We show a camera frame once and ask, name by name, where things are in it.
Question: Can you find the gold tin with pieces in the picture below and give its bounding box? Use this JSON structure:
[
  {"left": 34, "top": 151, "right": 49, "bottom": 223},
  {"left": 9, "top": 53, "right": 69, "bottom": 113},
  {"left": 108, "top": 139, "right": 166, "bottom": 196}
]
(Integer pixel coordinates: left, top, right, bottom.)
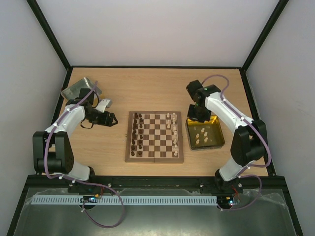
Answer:
[{"left": 186, "top": 116, "right": 225, "bottom": 151}]

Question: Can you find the silver metal tin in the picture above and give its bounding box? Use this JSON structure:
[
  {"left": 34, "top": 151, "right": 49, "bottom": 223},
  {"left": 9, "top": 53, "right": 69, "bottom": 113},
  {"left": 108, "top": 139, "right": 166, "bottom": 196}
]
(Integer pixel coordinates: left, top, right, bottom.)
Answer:
[{"left": 61, "top": 77, "right": 103, "bottom": 99}]

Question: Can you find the wooden chess board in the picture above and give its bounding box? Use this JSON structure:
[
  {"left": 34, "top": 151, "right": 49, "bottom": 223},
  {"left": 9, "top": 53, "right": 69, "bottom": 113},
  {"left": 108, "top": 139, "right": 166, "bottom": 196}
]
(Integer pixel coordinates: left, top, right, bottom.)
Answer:
[{"left": 125, "top": 111, "right": 184, "bottom": 164}]

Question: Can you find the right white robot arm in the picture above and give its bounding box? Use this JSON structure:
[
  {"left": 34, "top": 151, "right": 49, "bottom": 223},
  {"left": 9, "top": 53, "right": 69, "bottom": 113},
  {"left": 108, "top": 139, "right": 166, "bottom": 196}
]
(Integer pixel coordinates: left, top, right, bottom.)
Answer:
[{"left": 186, "top": 80, "right": 271, "bottom": 193}]

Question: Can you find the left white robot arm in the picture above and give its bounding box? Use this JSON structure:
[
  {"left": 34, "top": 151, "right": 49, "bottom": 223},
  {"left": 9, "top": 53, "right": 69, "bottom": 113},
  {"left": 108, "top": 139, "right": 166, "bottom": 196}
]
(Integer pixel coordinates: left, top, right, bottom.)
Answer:
[{"left": 32, "top": 85, "right": 118, "bottom": 181}]

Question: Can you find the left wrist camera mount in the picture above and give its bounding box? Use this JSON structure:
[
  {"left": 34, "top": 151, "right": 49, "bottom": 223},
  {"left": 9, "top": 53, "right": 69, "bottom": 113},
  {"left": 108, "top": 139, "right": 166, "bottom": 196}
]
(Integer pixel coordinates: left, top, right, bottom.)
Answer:
[{"left": 95, "top": 99, "right": 112, "bottom": 113}]

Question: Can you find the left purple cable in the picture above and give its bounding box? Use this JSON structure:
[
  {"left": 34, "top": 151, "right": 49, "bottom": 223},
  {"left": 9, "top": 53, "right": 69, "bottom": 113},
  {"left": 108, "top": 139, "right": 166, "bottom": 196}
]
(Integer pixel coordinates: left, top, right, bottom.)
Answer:
[{"left": 45, "top": 80, "right": 126, "bottom": 227}]

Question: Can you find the purple cable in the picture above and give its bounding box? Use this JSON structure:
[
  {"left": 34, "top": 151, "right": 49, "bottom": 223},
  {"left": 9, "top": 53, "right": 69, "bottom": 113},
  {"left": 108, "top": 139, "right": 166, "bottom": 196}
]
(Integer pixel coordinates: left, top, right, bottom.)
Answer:
[
  {"left": 45, "top": 80, "right": 126, "bottom": 227},
  {"left": 201, "top": 73, "right": 272, "bottom": 212}
]

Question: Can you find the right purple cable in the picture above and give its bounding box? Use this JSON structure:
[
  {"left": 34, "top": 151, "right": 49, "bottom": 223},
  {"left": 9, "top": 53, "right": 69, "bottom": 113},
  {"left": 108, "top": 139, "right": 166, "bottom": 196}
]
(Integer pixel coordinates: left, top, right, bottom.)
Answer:
[{"left": 201, "top": 73, "right": 272, "bottom": 212}]

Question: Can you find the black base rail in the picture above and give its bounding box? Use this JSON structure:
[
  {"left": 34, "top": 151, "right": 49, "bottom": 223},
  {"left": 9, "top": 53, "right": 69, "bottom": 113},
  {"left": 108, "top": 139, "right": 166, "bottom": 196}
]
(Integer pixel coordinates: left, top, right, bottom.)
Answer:
[{"left": 24, "top": 175, "right": 286, "bottom": 195}]

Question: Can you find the white slotted cable duct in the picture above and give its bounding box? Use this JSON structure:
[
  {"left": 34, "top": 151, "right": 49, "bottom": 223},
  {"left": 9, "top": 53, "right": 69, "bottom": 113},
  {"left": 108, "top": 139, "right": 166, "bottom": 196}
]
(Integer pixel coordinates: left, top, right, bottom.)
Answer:
[{"left": 31, "top": 195, "right": 217, "bottom": 206}]

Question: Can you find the black aluminium frame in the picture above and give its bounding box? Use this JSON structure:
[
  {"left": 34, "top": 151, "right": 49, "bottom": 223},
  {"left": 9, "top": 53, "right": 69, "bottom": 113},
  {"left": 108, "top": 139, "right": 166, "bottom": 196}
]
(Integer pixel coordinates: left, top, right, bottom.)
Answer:
[{"left": 0, "top": 0, "right": 315, "bottom": 236}]

